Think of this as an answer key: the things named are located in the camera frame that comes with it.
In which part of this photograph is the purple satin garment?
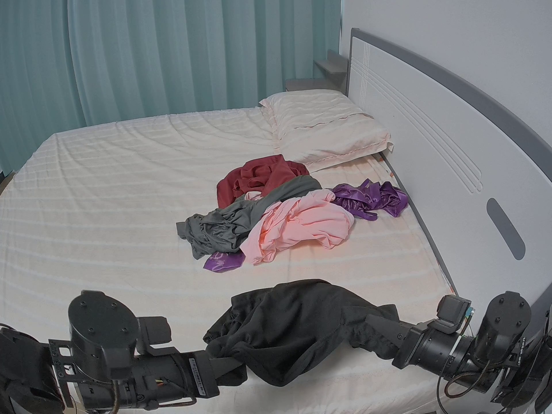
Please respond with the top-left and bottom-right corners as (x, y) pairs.
(203, 250), (245, 273)
(331, 179), (410, 221)

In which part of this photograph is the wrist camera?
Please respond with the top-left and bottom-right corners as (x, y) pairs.
(137, 316), (174, 354)
(435, 294), (474, 335)

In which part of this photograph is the black cable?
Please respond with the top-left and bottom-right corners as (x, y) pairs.
(435, 360), (490, 405)

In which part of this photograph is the grey garment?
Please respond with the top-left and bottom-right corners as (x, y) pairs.
(175, 175), (323, 260)

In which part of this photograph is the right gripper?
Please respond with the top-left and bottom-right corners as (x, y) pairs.
(365, 314), (476, 377)

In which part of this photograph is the pink garment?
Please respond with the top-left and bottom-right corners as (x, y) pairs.
(239, 189), (355, 266)

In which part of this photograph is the bed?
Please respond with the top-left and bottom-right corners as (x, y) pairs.
(0, 28), (552, 414)

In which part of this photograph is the dark red garment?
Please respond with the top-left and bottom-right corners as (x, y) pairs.
(216, 154), (311, 210)

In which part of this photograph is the grey bedside table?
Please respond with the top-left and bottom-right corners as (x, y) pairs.
(285, 50), (348, 93)

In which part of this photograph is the black garment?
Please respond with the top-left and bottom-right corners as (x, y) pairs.
(203, 279), (400, 388)

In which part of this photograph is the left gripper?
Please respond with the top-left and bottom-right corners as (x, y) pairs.
(129, 350), (243, 411)

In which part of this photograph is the blue-green curtain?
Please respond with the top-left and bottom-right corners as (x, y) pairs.
(0, 0), (344, 177)

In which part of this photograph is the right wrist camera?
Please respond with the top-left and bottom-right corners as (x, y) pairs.
(435, 294), (474, 335)

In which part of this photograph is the cream pillow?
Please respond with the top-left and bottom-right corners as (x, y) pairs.
(259, 89), (394, 173)

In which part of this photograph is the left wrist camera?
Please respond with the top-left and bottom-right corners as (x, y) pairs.
(137, 316), (174, 354)

